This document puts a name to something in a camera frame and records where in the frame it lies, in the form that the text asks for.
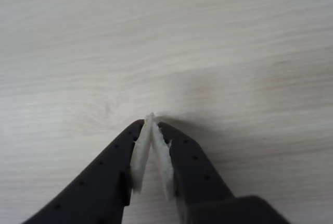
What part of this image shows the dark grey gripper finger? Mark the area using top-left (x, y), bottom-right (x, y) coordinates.
top-left (22, 113), bottom-right (154, 224)
top-left (152, 121), bottom-right (234, 224)

